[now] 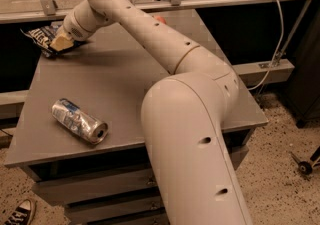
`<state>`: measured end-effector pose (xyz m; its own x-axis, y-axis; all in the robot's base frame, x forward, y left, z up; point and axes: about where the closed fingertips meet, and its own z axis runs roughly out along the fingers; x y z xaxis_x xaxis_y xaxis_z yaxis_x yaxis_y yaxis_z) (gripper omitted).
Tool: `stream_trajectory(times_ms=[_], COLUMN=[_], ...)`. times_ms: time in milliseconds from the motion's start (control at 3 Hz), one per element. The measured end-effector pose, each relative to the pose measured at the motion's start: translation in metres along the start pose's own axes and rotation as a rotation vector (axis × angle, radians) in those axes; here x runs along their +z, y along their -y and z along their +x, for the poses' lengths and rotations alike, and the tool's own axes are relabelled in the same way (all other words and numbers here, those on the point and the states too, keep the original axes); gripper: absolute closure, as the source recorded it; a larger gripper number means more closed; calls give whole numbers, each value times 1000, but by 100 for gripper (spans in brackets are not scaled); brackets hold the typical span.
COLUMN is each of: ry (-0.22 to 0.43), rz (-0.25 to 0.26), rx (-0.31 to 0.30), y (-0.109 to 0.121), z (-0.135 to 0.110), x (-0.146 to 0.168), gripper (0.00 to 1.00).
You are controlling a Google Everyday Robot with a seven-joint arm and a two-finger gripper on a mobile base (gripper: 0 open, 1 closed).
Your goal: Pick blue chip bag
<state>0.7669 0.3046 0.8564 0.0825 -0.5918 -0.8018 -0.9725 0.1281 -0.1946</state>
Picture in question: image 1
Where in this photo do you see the black white sneaker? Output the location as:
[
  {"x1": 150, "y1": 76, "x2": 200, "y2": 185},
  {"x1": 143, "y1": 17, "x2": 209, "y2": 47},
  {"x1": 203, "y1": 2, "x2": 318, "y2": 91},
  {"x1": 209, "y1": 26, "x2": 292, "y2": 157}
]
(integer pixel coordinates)
[{"x1": 4, "y1": 199, "x2": 36, "y2": 225}]

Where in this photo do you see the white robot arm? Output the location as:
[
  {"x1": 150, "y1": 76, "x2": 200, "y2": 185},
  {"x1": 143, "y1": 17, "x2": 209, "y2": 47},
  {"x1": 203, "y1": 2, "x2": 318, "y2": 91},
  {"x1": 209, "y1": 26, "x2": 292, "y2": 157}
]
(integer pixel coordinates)
[{"x1": 53, "y1": 0, "x2": 253, "y2": 225}]

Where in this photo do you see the black caster wheel stand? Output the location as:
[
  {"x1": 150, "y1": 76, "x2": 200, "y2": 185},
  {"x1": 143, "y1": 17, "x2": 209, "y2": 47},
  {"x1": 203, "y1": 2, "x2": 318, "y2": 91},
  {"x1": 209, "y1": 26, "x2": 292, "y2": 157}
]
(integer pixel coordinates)
[{"x1": 291, "y1": 146, "x2": 320, "y2": 175}]

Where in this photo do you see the red apple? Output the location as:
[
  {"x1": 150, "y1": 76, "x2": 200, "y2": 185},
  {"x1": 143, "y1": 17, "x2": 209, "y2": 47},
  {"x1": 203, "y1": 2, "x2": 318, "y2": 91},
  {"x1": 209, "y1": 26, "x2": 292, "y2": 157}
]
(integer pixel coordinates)
[{"x1": 154, "y1": 16, "x2": 167, "y2": 24}]

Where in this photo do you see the middle grey drawer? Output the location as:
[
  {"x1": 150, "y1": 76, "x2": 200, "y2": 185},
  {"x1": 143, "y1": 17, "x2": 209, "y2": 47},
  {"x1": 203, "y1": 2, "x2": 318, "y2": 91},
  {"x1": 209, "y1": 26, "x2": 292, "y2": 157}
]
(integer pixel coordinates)
[{"x1": 65, "y1": 187, "x2": 163, "y2": 224}]

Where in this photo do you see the bottom grey drawer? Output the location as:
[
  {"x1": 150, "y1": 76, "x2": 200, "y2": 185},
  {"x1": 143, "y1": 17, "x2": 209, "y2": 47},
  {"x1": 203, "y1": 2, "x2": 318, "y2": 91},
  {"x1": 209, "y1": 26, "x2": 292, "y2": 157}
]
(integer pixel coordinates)
[{"x1": 87, "y1": 208, "x2": 170, "y2": 225}]

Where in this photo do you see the grey drawer cabinet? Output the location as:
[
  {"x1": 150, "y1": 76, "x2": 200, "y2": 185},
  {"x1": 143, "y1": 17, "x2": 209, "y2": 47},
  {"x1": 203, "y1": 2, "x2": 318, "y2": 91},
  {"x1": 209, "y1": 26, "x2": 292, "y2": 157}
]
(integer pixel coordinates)
[{"x1": 4, "y1": 9, "x2": 269, "y2": 225}]

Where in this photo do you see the top grey drawer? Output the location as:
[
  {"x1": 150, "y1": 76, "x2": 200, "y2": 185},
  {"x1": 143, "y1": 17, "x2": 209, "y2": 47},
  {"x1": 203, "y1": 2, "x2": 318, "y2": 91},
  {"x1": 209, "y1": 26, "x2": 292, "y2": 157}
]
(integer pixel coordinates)
[{"x1": 32, "y1": 145, "x2": 250, "y2": 207}]

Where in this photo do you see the grey drawer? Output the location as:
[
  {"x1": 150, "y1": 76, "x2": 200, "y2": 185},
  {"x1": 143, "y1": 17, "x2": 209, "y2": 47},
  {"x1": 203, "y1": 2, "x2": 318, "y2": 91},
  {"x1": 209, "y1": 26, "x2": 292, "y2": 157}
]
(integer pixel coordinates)
[
  {"x1": 65, "y1": 187, "x2": 163, "y2": 224},
  {"x1": 87, "y1": 208, "x2": 170, "y2": 225},
  {"x1": 32, "y1": 145, "x2": 250, "y2": 207}
]

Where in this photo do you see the white cable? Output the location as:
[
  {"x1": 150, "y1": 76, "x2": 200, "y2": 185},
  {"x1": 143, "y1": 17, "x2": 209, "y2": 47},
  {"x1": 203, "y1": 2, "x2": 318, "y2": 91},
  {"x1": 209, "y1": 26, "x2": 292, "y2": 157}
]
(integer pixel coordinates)
[{"x1": 247, "y1": 0, "x2": 287, "y2": 92}]

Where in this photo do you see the silver crushed drink can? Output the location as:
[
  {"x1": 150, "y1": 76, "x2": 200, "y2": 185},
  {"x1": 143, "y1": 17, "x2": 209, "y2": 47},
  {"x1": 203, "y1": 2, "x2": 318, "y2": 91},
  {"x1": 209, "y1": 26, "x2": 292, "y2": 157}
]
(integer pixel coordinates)
[{"x1": 51, "y1": 98, "x2": 108, "y2": 144}]

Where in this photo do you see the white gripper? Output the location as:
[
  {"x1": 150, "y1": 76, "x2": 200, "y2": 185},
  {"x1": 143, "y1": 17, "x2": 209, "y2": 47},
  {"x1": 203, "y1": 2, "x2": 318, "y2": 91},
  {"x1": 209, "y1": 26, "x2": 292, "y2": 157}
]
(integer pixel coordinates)
[{"x1": 50, "y1": 12, "x2": 92, "y2": 52}]

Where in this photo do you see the blue chip bag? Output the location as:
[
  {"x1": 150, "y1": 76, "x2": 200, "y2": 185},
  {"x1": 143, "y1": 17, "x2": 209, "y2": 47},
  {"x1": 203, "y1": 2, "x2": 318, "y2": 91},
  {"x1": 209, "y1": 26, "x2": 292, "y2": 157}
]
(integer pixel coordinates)
[{"x1": 21, "y1": 25, "x2": 82, "y2": 58}]

